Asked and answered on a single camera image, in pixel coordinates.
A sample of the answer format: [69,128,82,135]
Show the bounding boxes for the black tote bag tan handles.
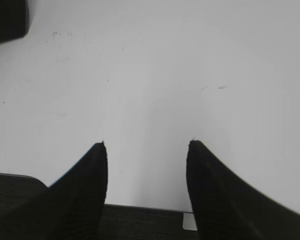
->
[0,0,30,44]

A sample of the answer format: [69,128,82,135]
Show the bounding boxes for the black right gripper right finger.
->
[186,140,300,240]

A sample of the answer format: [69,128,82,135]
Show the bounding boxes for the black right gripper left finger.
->
[0,142,108,240]

